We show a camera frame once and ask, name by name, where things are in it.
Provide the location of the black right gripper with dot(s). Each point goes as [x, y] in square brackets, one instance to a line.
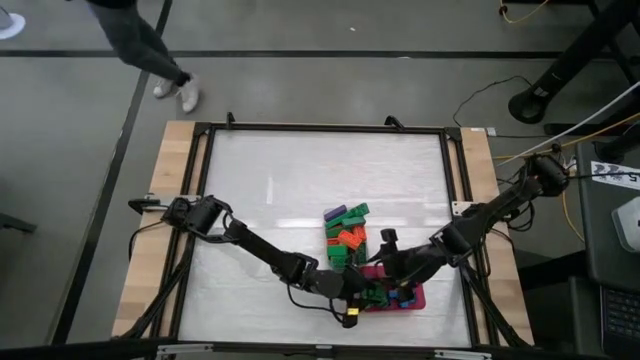
[415, 262]

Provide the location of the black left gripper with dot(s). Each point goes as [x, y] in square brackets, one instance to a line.
[335, 284]

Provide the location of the yellow block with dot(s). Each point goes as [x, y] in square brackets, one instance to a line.
[353, 311]

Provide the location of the small blue studded block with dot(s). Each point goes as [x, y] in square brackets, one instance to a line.
[394, 294]

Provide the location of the small green studded block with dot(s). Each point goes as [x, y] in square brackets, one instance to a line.
[376, 296]

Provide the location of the green studded brick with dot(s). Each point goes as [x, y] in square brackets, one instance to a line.
[361, 209]
[339, 261]
[361, 255]

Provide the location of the green long block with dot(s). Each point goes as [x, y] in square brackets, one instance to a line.
[354, 222]
[336, 221]
[337, 250]

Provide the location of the orange brick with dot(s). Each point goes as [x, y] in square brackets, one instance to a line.
[361, 232]
[350, 240]

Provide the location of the purple long block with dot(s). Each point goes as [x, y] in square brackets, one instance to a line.
[335, 213]

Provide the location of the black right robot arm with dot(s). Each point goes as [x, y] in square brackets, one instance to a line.
[500, 205]

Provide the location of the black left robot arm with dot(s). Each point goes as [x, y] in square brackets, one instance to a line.
[260, 250]

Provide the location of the red plastic bin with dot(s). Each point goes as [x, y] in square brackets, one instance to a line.
[420, 302]

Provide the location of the clear plastic bin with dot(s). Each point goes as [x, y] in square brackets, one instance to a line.
[325, 265]

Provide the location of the silver aluminium extrusion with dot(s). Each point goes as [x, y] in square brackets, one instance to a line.
[185, 349]
[462, 354]

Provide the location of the dark desk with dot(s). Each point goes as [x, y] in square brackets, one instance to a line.
[595, 260]

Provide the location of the black keyboard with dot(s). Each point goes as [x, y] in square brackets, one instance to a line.
[622, 315]

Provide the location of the white device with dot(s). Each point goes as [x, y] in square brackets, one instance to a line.
[629, 225]

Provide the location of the printed paper sheet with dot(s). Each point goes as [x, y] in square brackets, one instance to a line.
[617, 175]

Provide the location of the black floor stand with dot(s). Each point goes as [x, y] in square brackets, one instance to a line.
[575, 55]

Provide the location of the person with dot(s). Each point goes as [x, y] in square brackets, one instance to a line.
[135, 40]

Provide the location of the black floor foot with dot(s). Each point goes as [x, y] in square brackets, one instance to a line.
[15, 222]

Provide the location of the white round floor base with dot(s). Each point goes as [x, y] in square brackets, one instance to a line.
[15, 27]

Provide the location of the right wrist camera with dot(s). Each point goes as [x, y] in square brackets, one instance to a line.
[389, 236]

